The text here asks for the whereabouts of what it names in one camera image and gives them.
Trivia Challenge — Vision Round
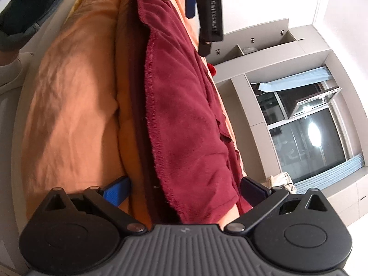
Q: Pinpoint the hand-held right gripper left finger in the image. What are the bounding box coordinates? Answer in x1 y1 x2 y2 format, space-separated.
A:
36 175 148 236

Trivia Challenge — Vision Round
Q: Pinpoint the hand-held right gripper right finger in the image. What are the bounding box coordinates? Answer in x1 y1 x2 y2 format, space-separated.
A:
223 176 335 236

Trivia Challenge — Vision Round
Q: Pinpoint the dark red sweater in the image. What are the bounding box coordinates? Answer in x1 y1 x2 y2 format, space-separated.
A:
126 0 253 225

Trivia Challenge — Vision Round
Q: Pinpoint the white garment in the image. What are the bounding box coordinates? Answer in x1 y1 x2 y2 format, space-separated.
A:
269 172 296 194

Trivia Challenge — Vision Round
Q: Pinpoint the grey built-in wardrobe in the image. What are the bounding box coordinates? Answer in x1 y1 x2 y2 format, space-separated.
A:
205 18 368 227

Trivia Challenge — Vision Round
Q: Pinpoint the window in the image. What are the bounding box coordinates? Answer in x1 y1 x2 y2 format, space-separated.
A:
250 80 350 184

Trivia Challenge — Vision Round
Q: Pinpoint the light blue curtain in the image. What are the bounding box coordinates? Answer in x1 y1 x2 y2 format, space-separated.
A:
257 66 331 92
293 154 368 192

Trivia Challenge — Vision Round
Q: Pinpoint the orange duvet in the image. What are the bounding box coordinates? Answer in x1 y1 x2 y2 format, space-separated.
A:
21 0 248 227

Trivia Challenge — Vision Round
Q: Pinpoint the open window sash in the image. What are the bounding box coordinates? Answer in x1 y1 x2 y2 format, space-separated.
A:
289 87 343 119

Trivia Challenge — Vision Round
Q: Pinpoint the person's dark clothing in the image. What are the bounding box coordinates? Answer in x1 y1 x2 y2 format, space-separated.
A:
0 0 88 53

